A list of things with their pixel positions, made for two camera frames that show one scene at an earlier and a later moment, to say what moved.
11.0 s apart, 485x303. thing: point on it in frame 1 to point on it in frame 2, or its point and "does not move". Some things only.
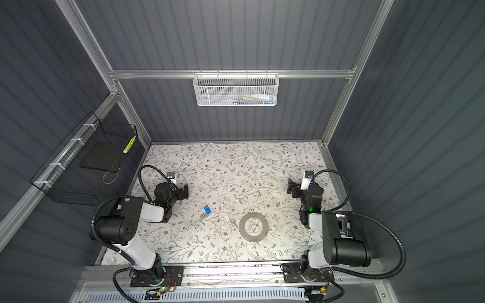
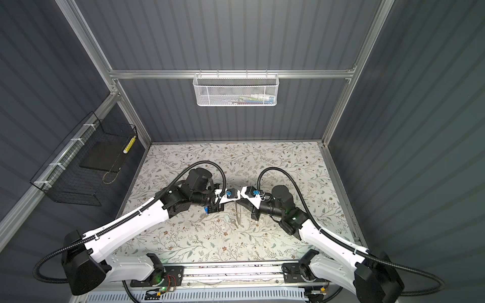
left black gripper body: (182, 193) to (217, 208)
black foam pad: (105, 155) does not move
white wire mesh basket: (235, 89) does not move
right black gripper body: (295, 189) to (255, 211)
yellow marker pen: (129, 144) does not move
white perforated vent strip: (296, 295) does not move
